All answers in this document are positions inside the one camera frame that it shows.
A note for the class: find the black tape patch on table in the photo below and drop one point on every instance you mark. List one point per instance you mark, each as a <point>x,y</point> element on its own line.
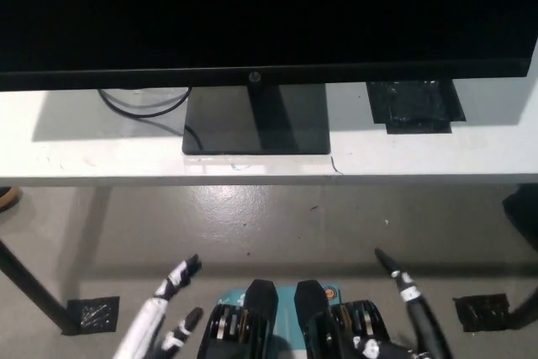
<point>414,107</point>

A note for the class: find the black bulky object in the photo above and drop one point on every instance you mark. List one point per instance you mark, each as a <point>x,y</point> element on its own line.
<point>523,212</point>

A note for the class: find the black table leg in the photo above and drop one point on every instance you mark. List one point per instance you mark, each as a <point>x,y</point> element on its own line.
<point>527,304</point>
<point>33,287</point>

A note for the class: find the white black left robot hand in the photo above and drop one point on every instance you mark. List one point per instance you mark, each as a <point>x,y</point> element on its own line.
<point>145,321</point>

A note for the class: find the brown round object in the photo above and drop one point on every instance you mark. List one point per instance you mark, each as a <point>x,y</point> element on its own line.
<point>7,199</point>

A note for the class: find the glossy black monitor stand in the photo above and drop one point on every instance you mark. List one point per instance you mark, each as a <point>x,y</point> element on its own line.
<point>294,123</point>

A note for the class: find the black floor tape patch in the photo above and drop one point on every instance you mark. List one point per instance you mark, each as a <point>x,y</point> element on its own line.
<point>94,313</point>
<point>483,310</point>

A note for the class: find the black robot body teal tops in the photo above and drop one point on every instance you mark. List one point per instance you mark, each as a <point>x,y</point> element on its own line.
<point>260,313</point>

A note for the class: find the black HP monitor screen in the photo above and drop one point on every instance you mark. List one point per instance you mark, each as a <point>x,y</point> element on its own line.
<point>269,10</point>

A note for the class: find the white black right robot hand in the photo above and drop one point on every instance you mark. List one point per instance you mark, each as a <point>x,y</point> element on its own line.
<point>424,321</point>

